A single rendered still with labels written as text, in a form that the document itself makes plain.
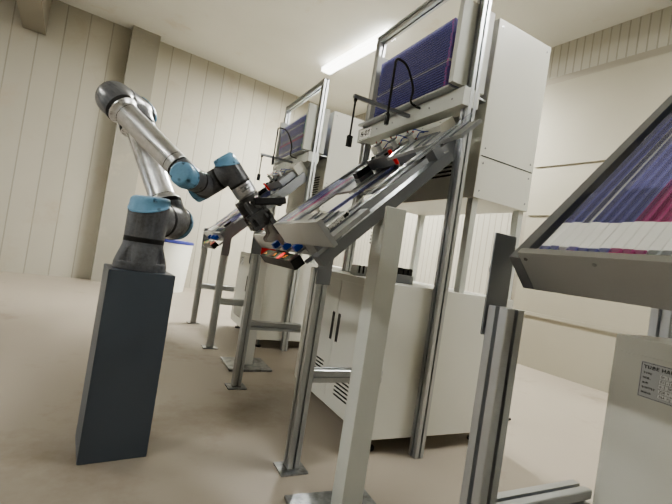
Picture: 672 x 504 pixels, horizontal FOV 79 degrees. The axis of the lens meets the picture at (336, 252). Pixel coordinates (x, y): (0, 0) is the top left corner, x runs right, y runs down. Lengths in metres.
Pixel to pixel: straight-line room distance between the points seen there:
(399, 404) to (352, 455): 0.50
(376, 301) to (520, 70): 1.27
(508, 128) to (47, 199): 4.80
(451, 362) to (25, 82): 5.13
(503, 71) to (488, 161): 0.37
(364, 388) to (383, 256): 0.34
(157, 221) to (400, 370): 0.97
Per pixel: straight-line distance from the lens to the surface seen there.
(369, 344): 1.06
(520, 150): 1.92
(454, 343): 1.70
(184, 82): 5.93
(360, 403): 1.10
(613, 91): 4.22
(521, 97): 1.96
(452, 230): 1.57
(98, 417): 1.41
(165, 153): 1.37
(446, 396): 1.74
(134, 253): 1.33
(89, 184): 5.54
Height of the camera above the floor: 0.68
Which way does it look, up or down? 1 degrees up
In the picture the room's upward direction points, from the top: 9 degrees clockwise
